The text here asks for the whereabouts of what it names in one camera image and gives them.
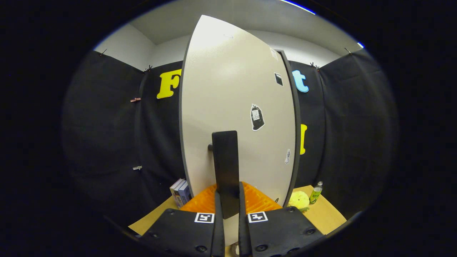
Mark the red clip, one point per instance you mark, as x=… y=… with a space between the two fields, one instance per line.
x=135 y=100

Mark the green drink bottle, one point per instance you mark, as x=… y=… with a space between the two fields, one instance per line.
x=315 y=194

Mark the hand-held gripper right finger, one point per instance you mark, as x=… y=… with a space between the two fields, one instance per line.
x=282 y=232

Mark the grey shoe cabinet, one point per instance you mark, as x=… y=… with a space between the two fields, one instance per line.
x=298 y=135

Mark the yellow pineapple plush toy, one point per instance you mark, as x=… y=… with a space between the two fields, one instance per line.
x=299 y=200

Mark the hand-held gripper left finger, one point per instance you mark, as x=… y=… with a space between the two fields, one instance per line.
x=178 y=232

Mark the white striped book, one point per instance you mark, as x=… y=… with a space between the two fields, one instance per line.
x=175 y=189

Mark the white clip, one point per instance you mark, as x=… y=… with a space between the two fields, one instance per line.
x=137 y=167

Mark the black binder clip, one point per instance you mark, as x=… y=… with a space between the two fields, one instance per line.
x=347 y=50
x=314 y=66
x=103 y=52
x=148 y=67

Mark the black backdrop cloth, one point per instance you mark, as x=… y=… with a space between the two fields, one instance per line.
x=357 y=135

